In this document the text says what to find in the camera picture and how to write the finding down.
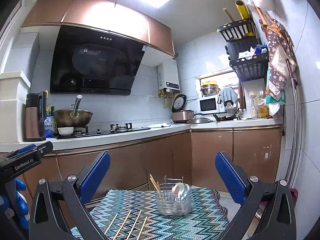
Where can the black range hood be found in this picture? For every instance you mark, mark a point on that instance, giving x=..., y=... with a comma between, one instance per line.
x=92, y=62

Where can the white ceramic spoon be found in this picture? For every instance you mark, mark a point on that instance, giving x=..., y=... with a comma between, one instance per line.
x=178, y=189

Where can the brown patterned hanging cloth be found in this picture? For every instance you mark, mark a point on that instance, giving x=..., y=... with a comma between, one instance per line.
x=282, y=60

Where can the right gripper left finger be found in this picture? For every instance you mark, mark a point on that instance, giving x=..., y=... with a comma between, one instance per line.
x=47, y=220

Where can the bamboo chopstick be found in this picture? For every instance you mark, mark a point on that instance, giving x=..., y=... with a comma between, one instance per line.
x=111, y=223
x=122, y=225
x=134, y=224
x=142, y=227

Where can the brown electric kettle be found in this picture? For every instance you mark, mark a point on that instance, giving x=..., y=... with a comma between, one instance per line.
x=35, y=115

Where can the yellow roll on rack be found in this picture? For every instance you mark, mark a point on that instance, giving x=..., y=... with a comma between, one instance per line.
x=242, y=9

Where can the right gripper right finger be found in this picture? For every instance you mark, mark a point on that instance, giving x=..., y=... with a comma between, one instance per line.
x=278, y=219

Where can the white small bowl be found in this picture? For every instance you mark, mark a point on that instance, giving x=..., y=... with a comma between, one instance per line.
x=64, y=131

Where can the gas stove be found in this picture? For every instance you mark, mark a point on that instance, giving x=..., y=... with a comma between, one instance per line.
x=114, y=129

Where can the rice cooker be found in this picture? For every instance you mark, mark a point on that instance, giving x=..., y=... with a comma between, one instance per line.
x=179, y=115

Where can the blue hanging towel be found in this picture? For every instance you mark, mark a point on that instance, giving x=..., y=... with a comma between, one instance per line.
x=228, y=95

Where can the white water heater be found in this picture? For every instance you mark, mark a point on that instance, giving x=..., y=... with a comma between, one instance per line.
x=168, y=76

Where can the yellow bottle on counter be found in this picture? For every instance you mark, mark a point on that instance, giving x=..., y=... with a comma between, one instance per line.
x=263, y=109

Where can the brass wok with handle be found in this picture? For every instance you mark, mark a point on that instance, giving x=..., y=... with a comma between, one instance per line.
x=74, y=116

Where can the blue gloved left hand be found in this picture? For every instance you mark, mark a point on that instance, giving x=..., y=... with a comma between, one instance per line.
x=14, y=203

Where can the metal pan lid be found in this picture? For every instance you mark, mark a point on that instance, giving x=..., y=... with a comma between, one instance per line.
x=198, y=118

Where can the white microwave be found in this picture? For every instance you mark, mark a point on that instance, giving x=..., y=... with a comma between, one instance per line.
x=209, y=104

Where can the chopstick in holder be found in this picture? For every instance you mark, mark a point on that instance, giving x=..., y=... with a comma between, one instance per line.
x=156, y=186

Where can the black wall rack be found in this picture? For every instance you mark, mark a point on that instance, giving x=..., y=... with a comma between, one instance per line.
x=240, y=36

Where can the dark red dustpan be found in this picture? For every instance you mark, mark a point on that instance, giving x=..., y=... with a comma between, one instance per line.
x=294, y=195

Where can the blue white salt bag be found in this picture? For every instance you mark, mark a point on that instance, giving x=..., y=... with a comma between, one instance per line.
x=49, y=129

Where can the zigzag woven table mat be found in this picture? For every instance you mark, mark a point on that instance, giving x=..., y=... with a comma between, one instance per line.
x=207, y=219

